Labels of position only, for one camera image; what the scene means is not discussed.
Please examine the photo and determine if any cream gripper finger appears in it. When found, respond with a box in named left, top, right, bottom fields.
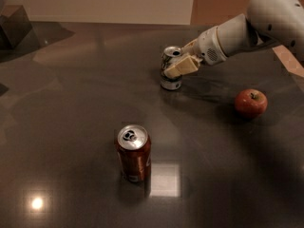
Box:
left=182, top=39, right=197, bottom=55
left=163, top=54, right=200, bottom=79

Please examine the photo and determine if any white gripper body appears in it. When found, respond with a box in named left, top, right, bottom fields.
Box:
left=193, top=27, right=227, bottom=66

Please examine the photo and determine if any silver green 7up can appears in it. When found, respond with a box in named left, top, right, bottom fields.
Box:
left=160, top=46, right=182, bottom=91

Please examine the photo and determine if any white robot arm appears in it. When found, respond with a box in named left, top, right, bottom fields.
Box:
left=164, top=0, right=304, bottom=79

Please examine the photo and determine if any red soda can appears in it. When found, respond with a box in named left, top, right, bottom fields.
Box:
left=115, top=124, right=151, bottom=182

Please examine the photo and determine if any red apple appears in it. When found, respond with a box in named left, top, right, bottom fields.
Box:
left=235, top=88, right=268, bottom=119

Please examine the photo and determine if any dark brown box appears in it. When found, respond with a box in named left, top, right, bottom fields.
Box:
left=0, top=5, right=32, bottom=50

